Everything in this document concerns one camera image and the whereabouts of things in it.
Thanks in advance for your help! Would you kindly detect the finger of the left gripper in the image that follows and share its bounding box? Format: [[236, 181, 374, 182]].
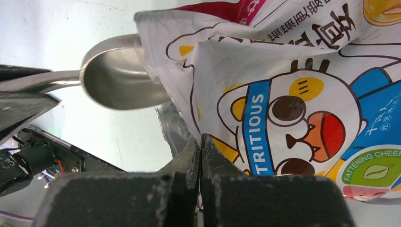
[[0, 91, 60, 144], [0, 64, 51, 82]]

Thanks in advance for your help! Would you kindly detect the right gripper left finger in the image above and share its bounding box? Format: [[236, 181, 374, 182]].
[[33, 138, 200, 227]]

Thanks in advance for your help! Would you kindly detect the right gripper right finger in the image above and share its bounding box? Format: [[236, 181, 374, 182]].
[[200, 134, 355, 227]]

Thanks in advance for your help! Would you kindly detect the metal food scoop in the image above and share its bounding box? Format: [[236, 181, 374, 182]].
[[0, 34, 172, 111]]

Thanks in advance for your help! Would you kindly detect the cat food bag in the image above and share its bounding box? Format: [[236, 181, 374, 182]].
[[134, 0, 401, 204]]

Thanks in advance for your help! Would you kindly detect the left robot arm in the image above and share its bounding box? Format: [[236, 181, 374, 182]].
[[0, 65, 59, 196]]

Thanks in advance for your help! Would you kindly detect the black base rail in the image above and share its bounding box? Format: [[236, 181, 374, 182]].
[[17, 126, 125, 173]]

